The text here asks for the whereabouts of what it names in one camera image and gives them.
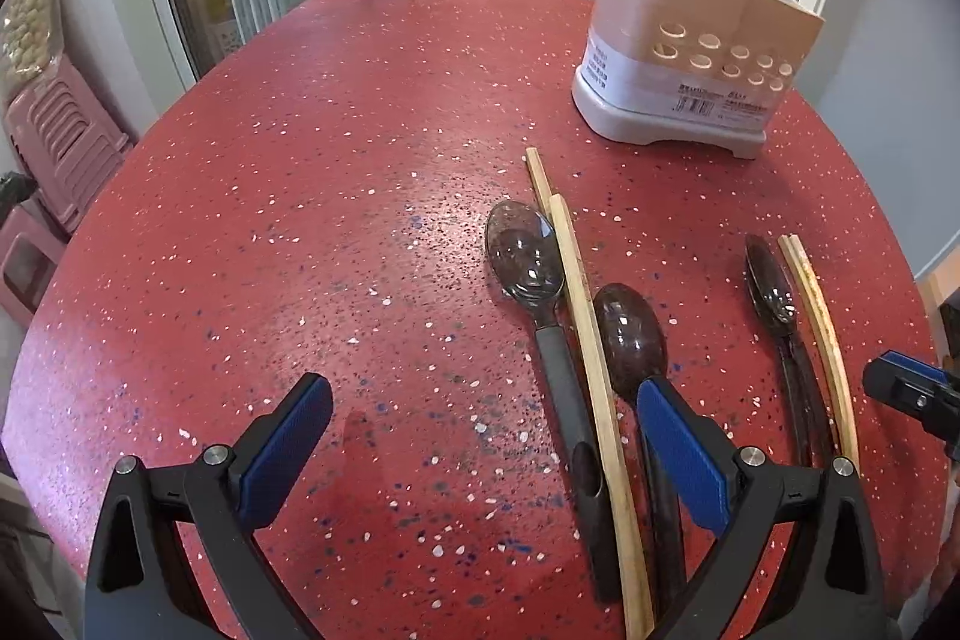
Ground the dark slim spoon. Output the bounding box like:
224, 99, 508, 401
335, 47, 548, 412
745, 234, 836, 466

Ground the dark spoon grey handle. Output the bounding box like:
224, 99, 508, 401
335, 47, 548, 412
485, 200, 622, 604

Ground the pink stool lower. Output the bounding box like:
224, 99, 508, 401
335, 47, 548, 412
2, 206, 67, 328

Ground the pink utensil holder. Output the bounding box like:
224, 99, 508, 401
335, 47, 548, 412
571, 0, 823, 159

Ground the pink plastic stool stack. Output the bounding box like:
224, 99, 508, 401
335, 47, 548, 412
3, 53, 133, 234

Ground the bag of round snacks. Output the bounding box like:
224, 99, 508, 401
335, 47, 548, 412
0, 0, 64, 106

